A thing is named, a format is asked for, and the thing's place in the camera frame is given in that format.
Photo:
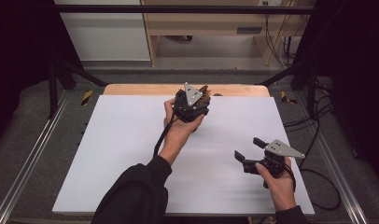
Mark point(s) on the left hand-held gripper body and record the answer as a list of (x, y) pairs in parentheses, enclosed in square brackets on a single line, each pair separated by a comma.
[(189, 107)]

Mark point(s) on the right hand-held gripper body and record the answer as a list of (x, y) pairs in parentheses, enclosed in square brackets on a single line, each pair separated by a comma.
[(281, 154)]

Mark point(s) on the brown wooden paddle hairbrush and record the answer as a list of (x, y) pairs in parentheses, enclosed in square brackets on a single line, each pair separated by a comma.
[(205, 92)]

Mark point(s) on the person's left hand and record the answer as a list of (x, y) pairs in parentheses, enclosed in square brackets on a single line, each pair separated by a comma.
[(178, 137)]

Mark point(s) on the person's right hand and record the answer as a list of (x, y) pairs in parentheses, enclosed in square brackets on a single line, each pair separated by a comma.
[(279, 189)]

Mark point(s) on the wooden table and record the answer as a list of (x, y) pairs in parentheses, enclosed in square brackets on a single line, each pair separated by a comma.
[(141, 89)]

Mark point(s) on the yellow black floor tape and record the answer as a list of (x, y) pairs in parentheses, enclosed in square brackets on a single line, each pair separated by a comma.
[(87, 97), (286, 98)]

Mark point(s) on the light wooden desk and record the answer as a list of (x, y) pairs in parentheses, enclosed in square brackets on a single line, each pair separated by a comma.
[(209, 25)]

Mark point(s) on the white cabinet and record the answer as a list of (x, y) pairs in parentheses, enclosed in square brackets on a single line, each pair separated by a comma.
[(106, 34)]

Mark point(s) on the aluminium floor rail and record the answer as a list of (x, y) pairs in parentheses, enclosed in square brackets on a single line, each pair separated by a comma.
[(29, 155), (337, 168)]

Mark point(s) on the black frame strut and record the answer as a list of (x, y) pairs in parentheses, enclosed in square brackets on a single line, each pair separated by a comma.
[(53, 90), (310, 87)]

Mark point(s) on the black horizontal frame bar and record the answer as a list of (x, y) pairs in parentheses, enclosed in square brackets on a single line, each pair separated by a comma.
[(178, 9)]

